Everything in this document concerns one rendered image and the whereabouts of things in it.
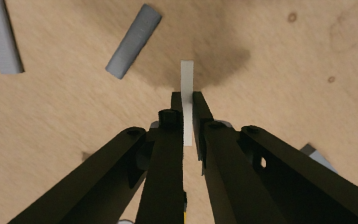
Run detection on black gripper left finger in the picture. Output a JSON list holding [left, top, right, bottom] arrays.
[[7, 92, 184, 224]]

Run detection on grey metal washer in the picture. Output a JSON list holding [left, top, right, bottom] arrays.
[[118, 219, 134, 224]]

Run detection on white bar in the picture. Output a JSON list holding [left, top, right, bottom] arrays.
[[181, 60, 193, 146]]

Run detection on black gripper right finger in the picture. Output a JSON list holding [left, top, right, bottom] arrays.
[[192, 91, 358, 224]]

